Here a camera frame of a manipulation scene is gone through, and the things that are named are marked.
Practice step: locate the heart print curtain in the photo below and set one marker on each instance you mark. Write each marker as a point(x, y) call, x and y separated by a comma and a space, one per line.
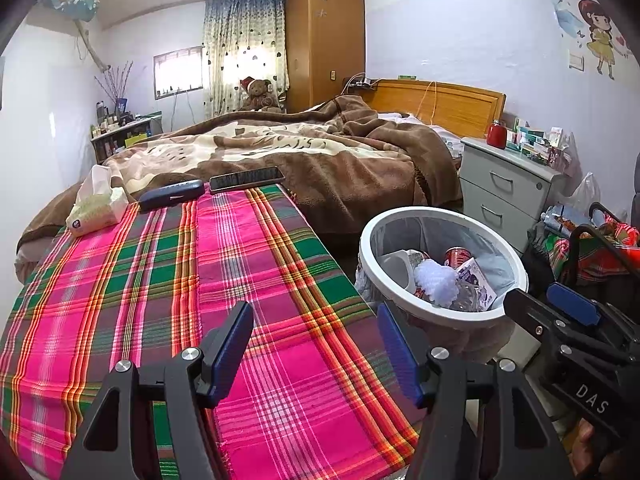
point(240, 45)

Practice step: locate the clear plastic bottle red label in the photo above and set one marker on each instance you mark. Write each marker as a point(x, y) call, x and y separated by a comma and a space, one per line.
point(467, 300)

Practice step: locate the wooden wardrobe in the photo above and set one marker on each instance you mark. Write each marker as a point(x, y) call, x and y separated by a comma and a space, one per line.
point(325, 40)

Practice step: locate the white plastic cup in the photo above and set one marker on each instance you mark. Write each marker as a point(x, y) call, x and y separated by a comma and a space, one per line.
point(397, 270)

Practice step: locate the wall socket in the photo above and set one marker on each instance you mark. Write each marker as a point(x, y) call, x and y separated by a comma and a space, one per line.
point(576, 60)

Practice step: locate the wooden bed headboard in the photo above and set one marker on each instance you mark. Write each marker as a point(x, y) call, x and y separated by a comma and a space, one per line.
point(460, 105)

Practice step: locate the red drink can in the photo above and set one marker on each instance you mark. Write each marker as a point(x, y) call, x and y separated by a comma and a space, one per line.
point(457, 256)

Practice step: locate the power strip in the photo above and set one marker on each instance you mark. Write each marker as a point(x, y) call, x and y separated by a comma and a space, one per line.
point(357, 84)

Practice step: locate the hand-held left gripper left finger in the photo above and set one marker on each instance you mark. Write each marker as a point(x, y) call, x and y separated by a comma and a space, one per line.
point(232, 355)

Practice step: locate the vase with dry branches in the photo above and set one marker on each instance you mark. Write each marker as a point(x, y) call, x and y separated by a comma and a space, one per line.
point(117, 85)

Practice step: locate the plaid tablecloth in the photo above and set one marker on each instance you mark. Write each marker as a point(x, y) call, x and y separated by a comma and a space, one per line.
point(150, 300)

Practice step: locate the white plastic bag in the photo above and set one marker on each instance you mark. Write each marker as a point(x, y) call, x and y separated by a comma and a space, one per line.
point(586, 195)

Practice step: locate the grey nightstand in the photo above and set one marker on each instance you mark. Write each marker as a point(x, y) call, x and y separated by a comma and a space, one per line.
point(500, 185)

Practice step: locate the brown teddy bear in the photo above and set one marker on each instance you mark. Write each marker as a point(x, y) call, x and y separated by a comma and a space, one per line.
point(257, 95)

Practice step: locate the cartoon wall sticker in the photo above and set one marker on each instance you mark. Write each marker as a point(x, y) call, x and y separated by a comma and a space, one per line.
point(600, 30)

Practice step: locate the small window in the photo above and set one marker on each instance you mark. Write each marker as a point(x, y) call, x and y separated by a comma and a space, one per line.
point(177, 72)

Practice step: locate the small purple carton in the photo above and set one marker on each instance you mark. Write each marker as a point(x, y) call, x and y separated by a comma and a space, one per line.
point(475, 277)

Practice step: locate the red cup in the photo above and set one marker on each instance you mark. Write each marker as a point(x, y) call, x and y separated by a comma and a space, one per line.
point(496, 135)

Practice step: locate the yellow-green tissue pack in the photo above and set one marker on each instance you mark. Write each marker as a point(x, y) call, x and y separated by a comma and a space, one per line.
point(95, 207)

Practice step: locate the person's right hand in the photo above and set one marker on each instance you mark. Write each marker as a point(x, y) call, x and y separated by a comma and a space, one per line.
point(587, 452)

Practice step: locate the dark blue glasses case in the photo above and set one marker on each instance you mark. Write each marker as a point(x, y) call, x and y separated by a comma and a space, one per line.
point(170, 195)

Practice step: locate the brown beige blanket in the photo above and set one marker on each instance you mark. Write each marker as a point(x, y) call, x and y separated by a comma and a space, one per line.
point(350, 165)

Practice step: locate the wrapped air conditioner pipe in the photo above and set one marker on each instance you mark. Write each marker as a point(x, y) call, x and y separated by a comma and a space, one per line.
point(92, 47)

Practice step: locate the white foam fruit net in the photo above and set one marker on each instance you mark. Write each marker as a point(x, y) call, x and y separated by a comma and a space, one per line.
point(435, 282)

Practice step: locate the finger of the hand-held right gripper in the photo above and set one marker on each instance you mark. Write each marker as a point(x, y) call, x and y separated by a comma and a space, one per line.
point(572, 302)
point(535, 320)

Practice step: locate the white trash bin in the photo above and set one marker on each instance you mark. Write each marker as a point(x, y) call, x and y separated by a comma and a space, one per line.
point(380, 280)

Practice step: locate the boxes on nightstand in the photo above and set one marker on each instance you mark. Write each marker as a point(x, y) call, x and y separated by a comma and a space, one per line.
point(537, 145)

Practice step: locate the wall air conditioner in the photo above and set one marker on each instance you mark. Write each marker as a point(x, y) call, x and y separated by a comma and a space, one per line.
point(70, 5)

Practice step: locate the cluttered shelf unit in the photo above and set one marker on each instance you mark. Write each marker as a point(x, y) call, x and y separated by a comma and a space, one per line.
point(125, 137)

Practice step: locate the plaid fabric bag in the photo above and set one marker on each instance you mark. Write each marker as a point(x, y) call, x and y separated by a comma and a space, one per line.
point(600, 255)

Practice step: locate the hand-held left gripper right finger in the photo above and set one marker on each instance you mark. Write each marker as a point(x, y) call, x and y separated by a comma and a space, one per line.
point(397, 355)

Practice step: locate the black smartphone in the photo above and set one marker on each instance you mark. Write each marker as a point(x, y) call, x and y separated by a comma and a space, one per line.
point(245, 180)

